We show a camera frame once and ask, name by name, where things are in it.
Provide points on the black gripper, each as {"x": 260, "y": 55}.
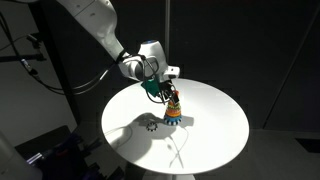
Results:
{"x": 167, "y": 90}

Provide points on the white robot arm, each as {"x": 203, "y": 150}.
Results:
{"x": 149, "y": 65}

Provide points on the black white striped stand base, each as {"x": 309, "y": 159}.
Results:
{"x": 172, "y": 123}

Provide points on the dark blue equipment cart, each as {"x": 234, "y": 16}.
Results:
{"x": 60, "y": 155}

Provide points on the green wrist camera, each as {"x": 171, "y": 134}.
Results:
{"x": 151, "y": 87}

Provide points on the black camera stand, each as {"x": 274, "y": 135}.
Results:
{"x": 23, "y": 99}

